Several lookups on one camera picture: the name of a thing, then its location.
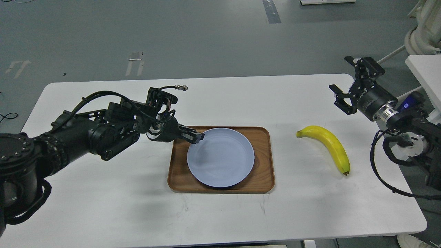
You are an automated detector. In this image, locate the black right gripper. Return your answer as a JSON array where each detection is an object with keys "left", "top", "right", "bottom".
[{"left": 329, "top": 56, "right": 397, "bottom": 121}]

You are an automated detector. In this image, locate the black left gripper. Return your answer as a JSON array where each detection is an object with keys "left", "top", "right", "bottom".
[{"left": 147, "top": 117, "right": 205, "bottom": 144}]

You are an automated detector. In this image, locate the light blue plate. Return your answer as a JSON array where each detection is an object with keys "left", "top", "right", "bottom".
[{"left": 186, "top": 127, "right": 255, "bottom": 187}]

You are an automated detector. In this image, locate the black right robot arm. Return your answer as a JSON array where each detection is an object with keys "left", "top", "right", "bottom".
[{"left": 329, "top": 56, "right": 441, "bottom": 201}]

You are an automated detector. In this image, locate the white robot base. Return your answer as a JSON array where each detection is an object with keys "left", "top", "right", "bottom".
[{"left": 404, "top": 0, "right": 441, "bottom": 55}]

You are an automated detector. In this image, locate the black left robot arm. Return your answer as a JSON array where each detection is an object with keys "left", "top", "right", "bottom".
[{"left": 0, "top": 86, "right": 204, "bottom": 232}]

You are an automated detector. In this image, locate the yellow banana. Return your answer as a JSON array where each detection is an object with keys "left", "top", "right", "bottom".
[{"left": 296, "top": 125, "right": 351, "bottom": 176}]

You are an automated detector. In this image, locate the brown wooden tray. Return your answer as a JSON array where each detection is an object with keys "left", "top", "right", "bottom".
[{"left": 167, "top": 126, "right": 275, "bottom": 194}]

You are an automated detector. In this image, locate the white side table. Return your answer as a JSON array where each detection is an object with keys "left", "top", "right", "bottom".
[{"left": 405, "top": 54, "right": 441, "bottom": 124}]

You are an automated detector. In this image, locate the white board on floor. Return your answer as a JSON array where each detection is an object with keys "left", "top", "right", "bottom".
[{"left": 300, "top": 0, "right": 357, "bottom": 5}]

